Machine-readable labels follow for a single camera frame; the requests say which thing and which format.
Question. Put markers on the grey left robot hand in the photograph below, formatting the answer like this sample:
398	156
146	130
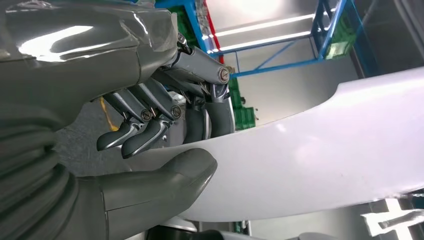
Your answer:
82	73

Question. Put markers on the green plastic crate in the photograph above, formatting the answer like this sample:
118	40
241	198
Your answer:
246	119
182	23
341	39

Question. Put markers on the blue metal shelf rack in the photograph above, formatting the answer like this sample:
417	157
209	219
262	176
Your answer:
320	49

